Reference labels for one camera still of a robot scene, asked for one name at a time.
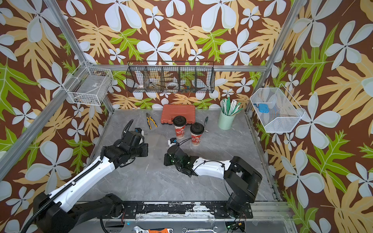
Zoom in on clear plastic carrier bag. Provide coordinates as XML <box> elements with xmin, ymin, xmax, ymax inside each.
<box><xmin>141</xmin><ymin>128</ymin><xmax>175</xmax><ymax>187</ymax></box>

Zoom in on red cup black lid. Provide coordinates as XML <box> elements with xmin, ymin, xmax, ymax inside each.
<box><xmin>190</xmin><ymin>122</ymin><xmax>205</xmax><ymax>146</ymax></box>
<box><xmin>173</xmin><ymin>116</ymin><xmax>187</xmax><ymax>139</ymax></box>

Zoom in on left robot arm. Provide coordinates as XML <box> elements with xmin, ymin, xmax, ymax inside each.
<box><xmin>21</xmin><ymin>120</ymin><xmax>148</xmax><ymax>233</ymax></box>

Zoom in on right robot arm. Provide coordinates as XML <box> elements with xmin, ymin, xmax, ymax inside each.
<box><xmin>164</xmin><ymin>143</ymin><xmax>262</xmax><ymax>217</ymax></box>

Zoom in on red plastic tool case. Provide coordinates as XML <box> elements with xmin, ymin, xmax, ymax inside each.
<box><xmin>160</xmin><ymin>104</ymin><xmax>196</xmax><ymax>125</ymax></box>

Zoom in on green cup holder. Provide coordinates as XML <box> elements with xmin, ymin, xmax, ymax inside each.
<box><xmin>218</xmin><ymin>111</ymin><xmax>236</xmax><ymax>130</ymax></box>

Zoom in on white green straws bundle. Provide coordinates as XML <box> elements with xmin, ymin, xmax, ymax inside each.
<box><xmin>220</xmin><ymin>98</ymin><xmax>242</xmax><ymax>117</ymax></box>

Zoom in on silver combination wrench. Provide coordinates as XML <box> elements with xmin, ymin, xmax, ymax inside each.
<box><xmin>182</xmin><ymin>227</ymin><xmax>217</xmax><ymax>233</ymax></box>

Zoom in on blue object in basket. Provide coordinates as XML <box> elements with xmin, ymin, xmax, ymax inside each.
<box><xmin>256</xmin><ymin>103</ymin><xmax>270</xmax><ymax>114</ymax></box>

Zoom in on white mesh basket right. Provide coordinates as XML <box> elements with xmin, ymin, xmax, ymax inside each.
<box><xmin>250</xmin><ymin>85</ymin><xmax>306</xmax><ymax>134</ymax></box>

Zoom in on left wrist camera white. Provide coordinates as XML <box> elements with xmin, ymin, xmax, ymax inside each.
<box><xmin>135</xmin><ymin>128</ymin><xmax>144</xmax><ymax>136</ymax></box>

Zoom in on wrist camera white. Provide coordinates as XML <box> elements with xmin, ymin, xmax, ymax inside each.
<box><xmin>135</xmin><ymin>128</ymin><xmax>144</xmax><ymax>136</ymax></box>
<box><xmin>168</xmin><ymin>138</ymin><xmax>178</xmax><ymax>147</ymax></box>

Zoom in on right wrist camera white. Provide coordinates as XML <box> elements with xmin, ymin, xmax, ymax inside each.
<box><xmin>168</xmin><ymin>138</ymin><xmax>178</xmax><ymax>147</ymax></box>

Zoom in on yellow handled pliers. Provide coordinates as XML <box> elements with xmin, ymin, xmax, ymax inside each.
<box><xmin>146</xmin><ymin>113</ymin><xmax>157</xmax><ymax>130</ymax></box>

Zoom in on black wire basket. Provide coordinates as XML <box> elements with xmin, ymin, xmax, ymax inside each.
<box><xmin>124</xmin><ymin>61</ymin><xmax>216</xmax><ymax>93</ymax></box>

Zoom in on white wire basket left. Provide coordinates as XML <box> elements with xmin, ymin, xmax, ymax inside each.
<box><xmin>64</xmin><ymin>62</ymin><xmax>113</xmax><ymax>106</ymax></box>

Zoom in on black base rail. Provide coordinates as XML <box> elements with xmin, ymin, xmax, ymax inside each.
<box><xmin>106</xmin><ymin>201</ymin><xmax>253</xmax><ymax>219</ymax></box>

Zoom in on adjustable wrench orange handle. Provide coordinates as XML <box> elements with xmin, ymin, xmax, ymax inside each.
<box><xmin>133</xmin><ymin>226</ymin><xmax>174</xmax><ymax>233</ymax></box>

